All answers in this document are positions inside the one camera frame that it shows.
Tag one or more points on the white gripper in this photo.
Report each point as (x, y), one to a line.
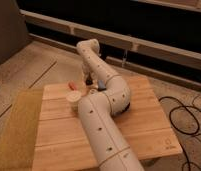
(87, 72)

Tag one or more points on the black bowl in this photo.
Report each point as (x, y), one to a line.
(126, 108)

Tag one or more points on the dark brown eraser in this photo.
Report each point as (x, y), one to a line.
(89, 81)

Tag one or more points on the grey cabinet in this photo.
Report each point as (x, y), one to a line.
(14, 35)

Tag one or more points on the yellow mat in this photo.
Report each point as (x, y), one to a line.
(17, 141)

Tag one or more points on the wooden board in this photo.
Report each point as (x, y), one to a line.
(61, 144)

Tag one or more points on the blue grey block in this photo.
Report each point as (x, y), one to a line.
(101, 85)

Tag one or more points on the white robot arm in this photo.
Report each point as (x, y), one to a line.
(96, 111)

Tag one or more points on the orange red small object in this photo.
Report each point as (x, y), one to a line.
(72, 86)

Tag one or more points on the white round cup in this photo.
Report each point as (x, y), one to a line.
(73, 97)

